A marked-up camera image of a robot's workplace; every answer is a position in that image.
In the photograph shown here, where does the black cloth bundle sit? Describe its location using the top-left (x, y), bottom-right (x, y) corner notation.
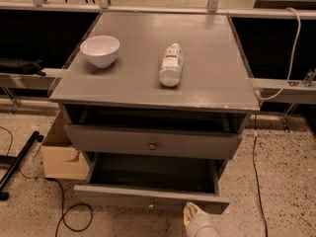
top-left (0, 58), bottom-right (45, 76)

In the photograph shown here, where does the metal rail bracket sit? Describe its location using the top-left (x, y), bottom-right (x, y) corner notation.
top-left (280, 68), bottom-right (316, 132)

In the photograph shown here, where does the black stand leg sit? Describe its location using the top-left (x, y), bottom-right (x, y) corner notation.
top-left (0, 131), bottom-right (43, 201)

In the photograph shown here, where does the clear plastic bottle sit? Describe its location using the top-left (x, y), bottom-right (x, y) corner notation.
top-left (159, 43), bottom-right (183, 87)

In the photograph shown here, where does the black floor cable left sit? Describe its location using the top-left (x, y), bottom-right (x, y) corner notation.
top-left (0, 125), bottom-right (94, 237)

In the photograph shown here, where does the black floor cable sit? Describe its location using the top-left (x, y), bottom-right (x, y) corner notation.
top-left (0, 125), bottom-right (94, 237)
top-left (252, 114), bottom-right (269, 237)

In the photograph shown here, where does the grey drawer cabinet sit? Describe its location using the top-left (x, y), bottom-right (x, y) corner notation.
top-left (48, 11), bottom-right (261, 190)

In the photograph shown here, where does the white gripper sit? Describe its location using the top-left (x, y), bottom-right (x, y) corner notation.
top-left (183, 202), bottom-right (221, 237)

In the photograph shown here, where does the white bowl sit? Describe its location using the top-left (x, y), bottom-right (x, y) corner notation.
top-left (80, 36), bottom-right (120, 68)

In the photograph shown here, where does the grey top drawer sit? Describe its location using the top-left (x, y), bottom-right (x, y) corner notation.
top-left (64, 124), bottom-right (242, 160)

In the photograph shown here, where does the white hanging cable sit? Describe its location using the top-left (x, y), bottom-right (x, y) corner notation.
top-left (254, 7), bottom-right (302, 102)

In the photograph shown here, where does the cardboard box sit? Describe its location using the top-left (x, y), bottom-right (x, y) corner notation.
top-left (40, 112), bottom-right (89, 181)

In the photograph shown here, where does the grey drawer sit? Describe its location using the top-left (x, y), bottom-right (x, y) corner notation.
top-left (74, 153), bottom-right (229, 214)
top-left (64, 124), bottom-right (242, 160)

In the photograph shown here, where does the black floor cable right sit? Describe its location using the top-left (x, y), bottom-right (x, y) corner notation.
top-left (252, 114), bottom-right (269, 237)

